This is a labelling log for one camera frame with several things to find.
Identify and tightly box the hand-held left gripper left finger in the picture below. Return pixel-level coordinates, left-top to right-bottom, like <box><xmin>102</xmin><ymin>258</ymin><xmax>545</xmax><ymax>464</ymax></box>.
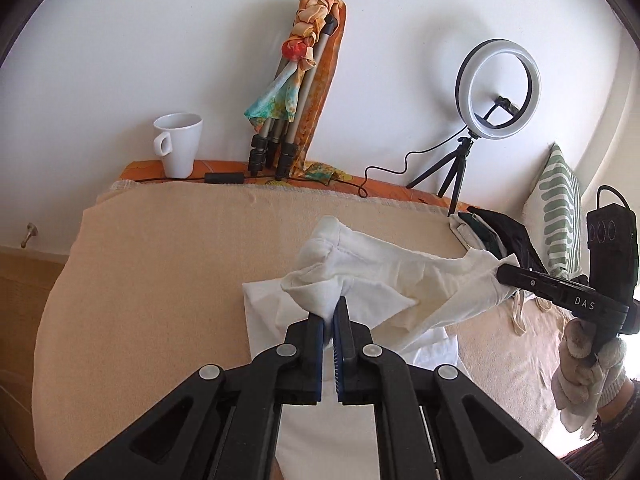
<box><xmin>65</xmin><ymin>312</ymin><xmax>326</xmax><ymax>480</ymax></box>

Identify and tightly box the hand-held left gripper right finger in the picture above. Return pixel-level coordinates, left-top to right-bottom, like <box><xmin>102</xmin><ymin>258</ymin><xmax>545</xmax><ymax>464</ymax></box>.
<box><xmin>334</xmin><ymin>297</ymin><xmax>586</xmax><ymax>480</ymax></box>

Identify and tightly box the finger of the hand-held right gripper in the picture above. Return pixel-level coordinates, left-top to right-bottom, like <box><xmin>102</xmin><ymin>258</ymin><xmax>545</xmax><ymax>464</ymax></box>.
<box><xmin>496</xmin><ymin>262</ymin><xmax>632</xmax><ymax>322</ymax></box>

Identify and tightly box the white t-shirt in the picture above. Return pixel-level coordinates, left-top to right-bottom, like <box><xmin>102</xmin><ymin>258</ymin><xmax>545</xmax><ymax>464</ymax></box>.
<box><xmin>242</xmin><ymin>215</ymin><xmax>523</xmax><ymax>480</ymax></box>

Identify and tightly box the person's right forearm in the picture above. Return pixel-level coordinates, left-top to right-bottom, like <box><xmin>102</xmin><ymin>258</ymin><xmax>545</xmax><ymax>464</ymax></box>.
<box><xmin>560</xmin><ymin>377</ymin><xmax>640</xmax><ymax>480</ymax></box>

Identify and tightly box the person's right hand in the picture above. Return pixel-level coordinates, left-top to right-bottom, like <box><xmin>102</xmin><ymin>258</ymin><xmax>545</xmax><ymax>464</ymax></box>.
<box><xmin>551</xmin><ymin>317</ymin><xmax>630</xmax><ymax>433</ymax></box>

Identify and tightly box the cream tote bag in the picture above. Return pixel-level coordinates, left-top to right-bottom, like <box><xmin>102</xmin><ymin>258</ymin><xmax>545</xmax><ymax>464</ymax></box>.
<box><xmin>509</xmin><ymin>280</ymin><xmax>573</xmax><ymax>337</ymax></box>

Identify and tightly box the black folded garment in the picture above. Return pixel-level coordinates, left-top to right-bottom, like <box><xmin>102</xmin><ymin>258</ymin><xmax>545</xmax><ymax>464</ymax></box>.
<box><xmin>477</xmin><ymin>210</ymin><xmax>548</xmax><ymax>278</ymax></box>

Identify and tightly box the dark green folded garment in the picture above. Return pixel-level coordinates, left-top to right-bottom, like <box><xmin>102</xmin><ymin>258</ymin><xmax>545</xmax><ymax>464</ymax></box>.
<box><xmin>457</xmin><ymin>211</ymin><xmax>508</xmax><ymax>256</ymax></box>

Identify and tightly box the green patterned pillow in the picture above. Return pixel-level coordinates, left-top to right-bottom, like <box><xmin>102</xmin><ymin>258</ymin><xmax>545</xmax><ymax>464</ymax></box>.
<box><xmin>522</xmin><ymin>142</ymin><xmax>583</xmax><ymax>281</ymax></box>

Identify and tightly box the white folded garment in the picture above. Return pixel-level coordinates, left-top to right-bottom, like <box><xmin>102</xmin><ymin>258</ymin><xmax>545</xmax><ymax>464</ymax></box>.
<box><xmin>448</xmin><ymin>212</ymin><xmax>488</xmax><ymax>253</ymax></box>

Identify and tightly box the small black tripod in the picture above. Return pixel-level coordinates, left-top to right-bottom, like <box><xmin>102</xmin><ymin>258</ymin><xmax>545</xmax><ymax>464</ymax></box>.
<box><xmin>406</xmin><ymin>136</ymin><xmax>476</xmax><ymax>218</ymax></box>

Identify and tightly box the beige blanket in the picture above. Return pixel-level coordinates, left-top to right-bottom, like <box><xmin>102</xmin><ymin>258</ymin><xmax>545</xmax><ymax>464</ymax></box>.
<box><xmin>32</xmin><ymin>180</ymin><xmax>576</xmax><ymax>480</ymax></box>

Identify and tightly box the folded silver tripod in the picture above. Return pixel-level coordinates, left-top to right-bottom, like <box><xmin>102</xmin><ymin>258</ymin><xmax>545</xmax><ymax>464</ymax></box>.
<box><xmin>248</xmin><ymin>14</ymin><xmax>337</xmax><ymax>181</ymax></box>

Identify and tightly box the white mug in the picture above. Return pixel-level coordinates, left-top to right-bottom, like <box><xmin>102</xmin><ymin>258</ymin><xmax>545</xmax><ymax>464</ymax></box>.
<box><xmin>152</xmin><ymin>112</ymin><xmax>204</xmax><ymax>179</ymax></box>

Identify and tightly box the folded tripod with colourful scarf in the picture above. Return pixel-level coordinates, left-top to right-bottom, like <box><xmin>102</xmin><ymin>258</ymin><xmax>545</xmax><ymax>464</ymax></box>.
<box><xmin>244</xmin><ymin>0</ymin><xmax>348</xmax><ymax>183</ymax></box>

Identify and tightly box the black power cable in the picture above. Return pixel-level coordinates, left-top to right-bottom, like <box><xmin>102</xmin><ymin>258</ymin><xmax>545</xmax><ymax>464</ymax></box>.
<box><xmin>117</xmin><ymin>127</ymin><xmax>473</xmax><ymax>200</ymax></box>

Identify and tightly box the white ring light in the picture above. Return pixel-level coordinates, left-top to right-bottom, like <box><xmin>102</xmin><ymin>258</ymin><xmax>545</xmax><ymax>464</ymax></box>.
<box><xmin>455</xmin><ymin>38</ymin><xmax>542</xmax><ymax>141</ymax></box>

